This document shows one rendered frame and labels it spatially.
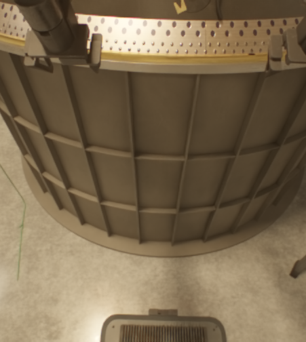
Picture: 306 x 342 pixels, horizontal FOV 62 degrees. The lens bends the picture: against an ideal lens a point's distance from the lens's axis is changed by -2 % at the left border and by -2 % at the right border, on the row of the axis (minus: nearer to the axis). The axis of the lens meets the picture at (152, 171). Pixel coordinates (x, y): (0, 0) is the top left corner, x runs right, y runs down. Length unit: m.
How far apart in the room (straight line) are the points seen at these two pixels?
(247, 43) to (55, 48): 0.48
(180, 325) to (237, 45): 1.05
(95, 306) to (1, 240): 0.73
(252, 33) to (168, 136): 0.39
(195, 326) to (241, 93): 0.93
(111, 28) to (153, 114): 0.27
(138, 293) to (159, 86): 1.11
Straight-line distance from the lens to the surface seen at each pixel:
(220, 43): 0.74
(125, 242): 1.60
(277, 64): 0.55
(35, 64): 0.55
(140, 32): 0.73
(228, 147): 1.00
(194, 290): 1.55
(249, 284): 1.63
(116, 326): 1.24
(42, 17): 0.44
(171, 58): 0.70
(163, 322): 1.24
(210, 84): 0.79
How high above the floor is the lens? 1.48
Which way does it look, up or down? 50 degrees down
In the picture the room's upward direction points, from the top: 1 degrees clockwise
